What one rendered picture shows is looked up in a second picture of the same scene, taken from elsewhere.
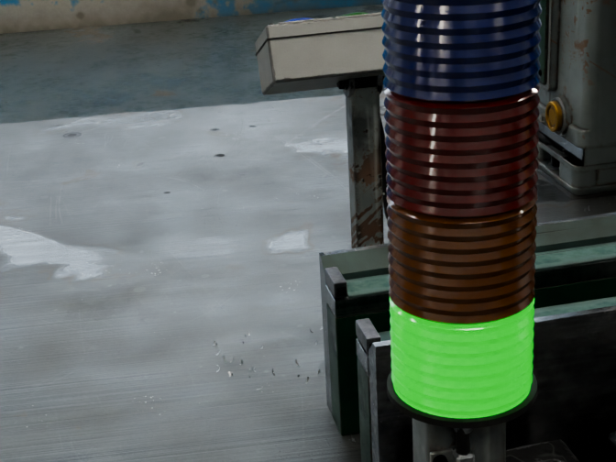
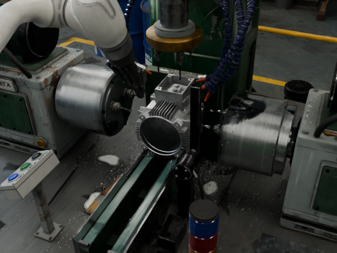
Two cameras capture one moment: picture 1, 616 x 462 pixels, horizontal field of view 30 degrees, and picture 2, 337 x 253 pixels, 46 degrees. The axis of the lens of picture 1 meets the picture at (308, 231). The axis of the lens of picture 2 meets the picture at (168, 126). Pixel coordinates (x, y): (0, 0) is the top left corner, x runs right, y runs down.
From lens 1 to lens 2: 69 cm
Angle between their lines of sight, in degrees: 49
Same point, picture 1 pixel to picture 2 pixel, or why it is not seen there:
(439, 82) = (211, 234)
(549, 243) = (111, 199)
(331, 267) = (77, 240)
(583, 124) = (53, 143)
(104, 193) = not seen: outside the picture
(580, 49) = (46, 125)
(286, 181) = not seen: outside the picture
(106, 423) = not seen: outside the picture
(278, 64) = (21, 194)
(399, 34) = (204, 230)
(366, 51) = (39, 175)
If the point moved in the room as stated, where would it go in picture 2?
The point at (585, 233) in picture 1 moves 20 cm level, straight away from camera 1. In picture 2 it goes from (115, 191) to (81, 161)
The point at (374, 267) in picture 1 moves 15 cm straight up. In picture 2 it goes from (85, 232) to (77, 194)
